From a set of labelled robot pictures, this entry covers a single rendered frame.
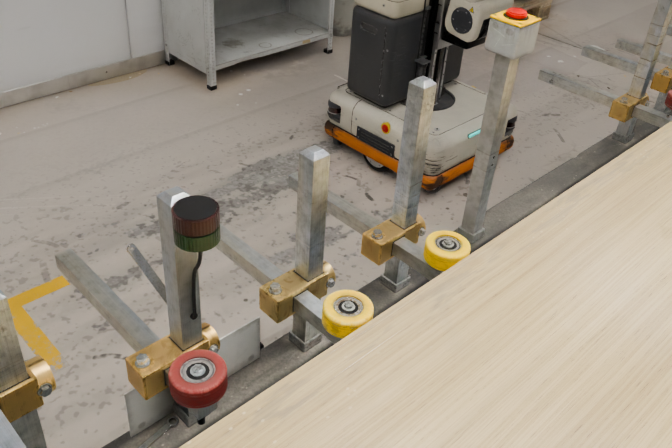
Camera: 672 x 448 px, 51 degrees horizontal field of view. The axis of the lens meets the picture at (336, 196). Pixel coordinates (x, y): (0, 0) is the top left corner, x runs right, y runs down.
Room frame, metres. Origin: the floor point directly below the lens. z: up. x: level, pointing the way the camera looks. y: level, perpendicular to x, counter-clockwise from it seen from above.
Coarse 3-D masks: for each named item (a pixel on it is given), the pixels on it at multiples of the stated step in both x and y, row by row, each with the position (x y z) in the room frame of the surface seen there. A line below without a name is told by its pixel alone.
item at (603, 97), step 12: (540, 72) 1.99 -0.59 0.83; (552, 72) 1.98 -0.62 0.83; (552, 84) 1.95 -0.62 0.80; (564, 84) 1.93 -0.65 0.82; (576, 84) 1.90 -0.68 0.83; (588, 84) 1.91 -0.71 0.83; (588, 96) 1.87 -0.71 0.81; (600, 96) 1.85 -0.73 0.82; (612, 96) 1.83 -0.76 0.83; (636, 108) 1.77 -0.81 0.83; (648, 108) 1.77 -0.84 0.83; (648, 120) 1.74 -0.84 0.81; (660, 120) 1.72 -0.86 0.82
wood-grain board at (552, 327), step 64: (576, 192) 1.20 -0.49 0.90; (640, 192) 1.22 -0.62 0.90; (512, 256) 0.97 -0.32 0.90; (576, 256) 0.99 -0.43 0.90; (640, 256) 1.00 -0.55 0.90; (384, 320) 0.79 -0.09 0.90; (448, 320) 0.80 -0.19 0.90; (512, 320) 0.81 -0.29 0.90; (576, 320) 0.82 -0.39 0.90; (640, 320) 0.83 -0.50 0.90; (320, 384) 0.66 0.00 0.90; (384, 384) 0.66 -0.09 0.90; (448, 384) 0.67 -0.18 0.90; (512, 384) 0.68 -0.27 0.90; (576, 384) 0.69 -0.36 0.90; (640, 384) 0.70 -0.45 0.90
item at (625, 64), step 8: (584, 48) 2.17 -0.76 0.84; (592, 48) 2.16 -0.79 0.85; (584, 56) 2.16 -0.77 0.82; (592, 56) 2.14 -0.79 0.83; (600, 56) 2.12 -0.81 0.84; (608, 56) 2.11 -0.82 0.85; (616, 56) 2.10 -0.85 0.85; (608, 64) 2.10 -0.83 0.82; (616, 64) 2.09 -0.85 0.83; (624, 64) 2.07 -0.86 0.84; (632, 64) 2.05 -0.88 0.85; (632, 72) 2.05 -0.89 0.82
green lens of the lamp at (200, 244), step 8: (176, 232) 0.70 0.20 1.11; (216, 232) 0.71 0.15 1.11; (176, 240) 0.70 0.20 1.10; (184, 240) 0.69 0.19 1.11; (192, 240) 0.69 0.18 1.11; (200, 240) 0.69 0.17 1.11; (208, 240) 0.70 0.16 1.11; (216, 240) 0.71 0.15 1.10; (184, 248) 0.69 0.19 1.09; (192, 248) 0.69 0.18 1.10; (200, 248) 0.69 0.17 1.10; (208, 248) 0.70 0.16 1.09
